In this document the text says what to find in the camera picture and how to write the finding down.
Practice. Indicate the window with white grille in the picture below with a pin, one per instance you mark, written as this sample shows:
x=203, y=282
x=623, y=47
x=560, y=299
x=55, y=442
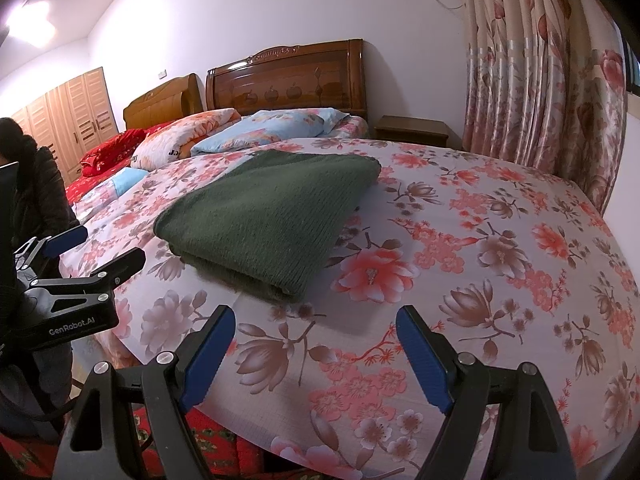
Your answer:
x=631, y=66

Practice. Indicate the orange floral folded blanket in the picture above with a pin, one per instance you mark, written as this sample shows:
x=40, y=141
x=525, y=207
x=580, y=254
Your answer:
x=175, y=141

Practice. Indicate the red floral bedding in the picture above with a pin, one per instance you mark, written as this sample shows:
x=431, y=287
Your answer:
x=101, y=163

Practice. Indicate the light wooden headboard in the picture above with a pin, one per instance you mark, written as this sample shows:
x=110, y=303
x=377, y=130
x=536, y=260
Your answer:
x=172, y=100

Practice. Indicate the green knit sweater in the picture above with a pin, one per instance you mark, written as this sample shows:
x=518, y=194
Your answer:
x=268, y=226

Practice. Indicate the pink checked blue pillow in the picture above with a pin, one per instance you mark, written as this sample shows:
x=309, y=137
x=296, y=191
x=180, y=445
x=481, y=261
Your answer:
x=106, y=192

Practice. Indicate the pink floral quilt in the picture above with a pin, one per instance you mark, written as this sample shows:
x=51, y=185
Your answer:
x=509, y=264

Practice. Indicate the dark wooden headboard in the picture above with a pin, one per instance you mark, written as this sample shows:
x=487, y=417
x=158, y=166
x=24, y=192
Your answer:
x=329, y=74

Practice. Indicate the light blue floral pillow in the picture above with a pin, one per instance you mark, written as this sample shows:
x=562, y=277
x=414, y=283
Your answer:
x=269, y=126

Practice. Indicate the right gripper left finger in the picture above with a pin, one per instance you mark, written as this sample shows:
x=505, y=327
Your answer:
x=101, y=441

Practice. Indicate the beige louvered wardrobe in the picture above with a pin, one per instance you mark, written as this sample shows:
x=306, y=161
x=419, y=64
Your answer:
x=71, y=120

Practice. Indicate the pink floral curtain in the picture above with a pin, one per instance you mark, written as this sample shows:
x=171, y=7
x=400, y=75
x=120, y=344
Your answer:
x=547, y=89

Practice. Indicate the dark wooden nightstand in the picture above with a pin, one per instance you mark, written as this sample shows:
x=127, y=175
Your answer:
x=412, y=130

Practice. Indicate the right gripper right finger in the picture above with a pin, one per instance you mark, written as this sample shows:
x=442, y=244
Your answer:
x=529, y=441

